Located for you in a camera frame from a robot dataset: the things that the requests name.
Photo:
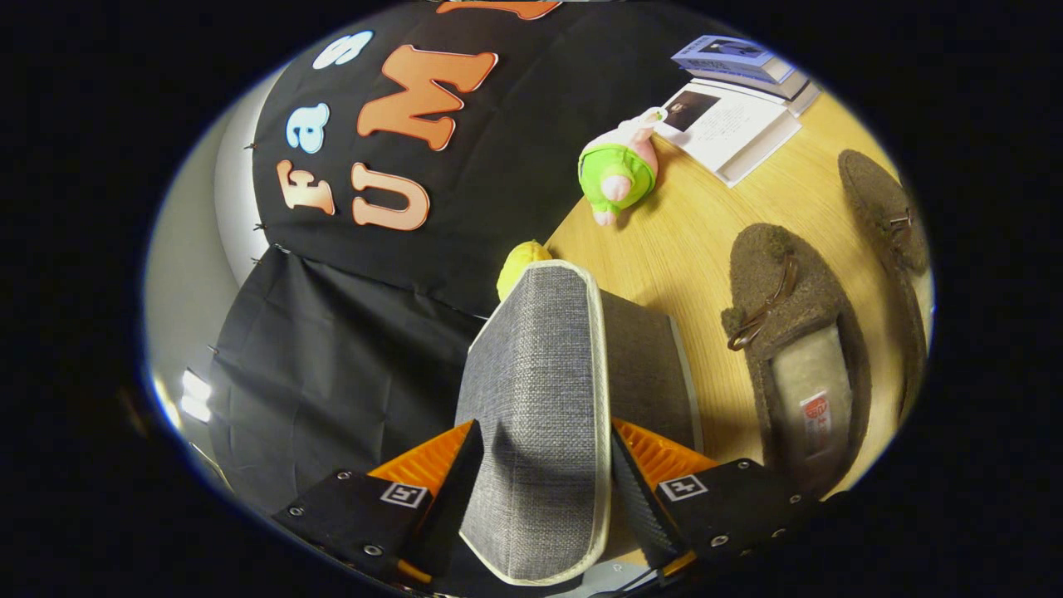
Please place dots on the dark-edged book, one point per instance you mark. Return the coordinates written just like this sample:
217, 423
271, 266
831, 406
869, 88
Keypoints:
789, 83

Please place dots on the brown fuzzy slipper shoe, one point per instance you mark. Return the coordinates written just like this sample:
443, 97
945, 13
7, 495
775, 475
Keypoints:
781, 282
872, 191

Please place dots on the white book with portrait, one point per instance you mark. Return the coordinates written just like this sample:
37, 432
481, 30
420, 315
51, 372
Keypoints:
735, 129

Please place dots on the yellow plush toy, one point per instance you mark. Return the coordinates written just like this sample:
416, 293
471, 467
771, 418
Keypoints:
516, 262

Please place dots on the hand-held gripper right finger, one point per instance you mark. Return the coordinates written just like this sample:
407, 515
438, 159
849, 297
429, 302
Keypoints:
635, 498

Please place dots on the green and pink plush toy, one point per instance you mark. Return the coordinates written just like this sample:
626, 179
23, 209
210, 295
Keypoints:
619, 170

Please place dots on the blue cover book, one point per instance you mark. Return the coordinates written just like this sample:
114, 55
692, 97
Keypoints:
731, 54

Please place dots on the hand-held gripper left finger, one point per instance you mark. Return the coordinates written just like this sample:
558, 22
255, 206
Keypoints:
448, 507

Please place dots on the grey fabric storage box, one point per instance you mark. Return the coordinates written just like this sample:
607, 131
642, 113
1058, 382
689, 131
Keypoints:
531, 374

